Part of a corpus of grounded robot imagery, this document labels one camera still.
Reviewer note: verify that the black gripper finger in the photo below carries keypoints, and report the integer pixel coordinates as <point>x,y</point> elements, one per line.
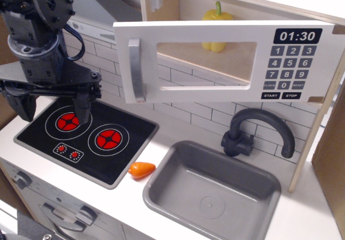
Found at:
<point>82,101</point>
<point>23,105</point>

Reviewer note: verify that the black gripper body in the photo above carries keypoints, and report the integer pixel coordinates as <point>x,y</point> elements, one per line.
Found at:
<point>47,71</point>

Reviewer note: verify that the white toy microwave door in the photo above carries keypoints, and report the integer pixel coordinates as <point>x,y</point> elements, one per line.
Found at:
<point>236,60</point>

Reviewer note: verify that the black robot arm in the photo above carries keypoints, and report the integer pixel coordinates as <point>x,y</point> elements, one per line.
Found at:
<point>36,37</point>

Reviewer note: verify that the wooden microwave cabinet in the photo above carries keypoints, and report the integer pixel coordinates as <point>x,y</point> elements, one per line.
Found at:
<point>242,2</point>

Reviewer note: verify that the black toy stovetop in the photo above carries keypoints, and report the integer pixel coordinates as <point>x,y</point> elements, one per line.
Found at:
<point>101,150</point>

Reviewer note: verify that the grey oven knob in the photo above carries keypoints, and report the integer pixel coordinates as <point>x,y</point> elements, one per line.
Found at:
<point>22,180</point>

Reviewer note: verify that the grey toy range hood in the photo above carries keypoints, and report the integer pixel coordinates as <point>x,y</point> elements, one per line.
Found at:
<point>95,18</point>

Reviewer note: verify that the orange toy carrot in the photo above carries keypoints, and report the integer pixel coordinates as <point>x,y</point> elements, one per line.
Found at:
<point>139,170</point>

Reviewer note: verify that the yellow toy bell pepper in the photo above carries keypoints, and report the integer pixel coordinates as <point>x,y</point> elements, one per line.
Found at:
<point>216,14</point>

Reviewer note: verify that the dark grey toy faucet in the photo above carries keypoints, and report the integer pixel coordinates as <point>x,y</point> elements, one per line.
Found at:
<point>234,142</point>

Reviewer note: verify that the grey toy sink basin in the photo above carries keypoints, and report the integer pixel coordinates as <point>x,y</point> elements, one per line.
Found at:
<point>212,194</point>

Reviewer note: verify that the grey oven door handle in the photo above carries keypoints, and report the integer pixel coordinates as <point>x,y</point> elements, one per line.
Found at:
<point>67,220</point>

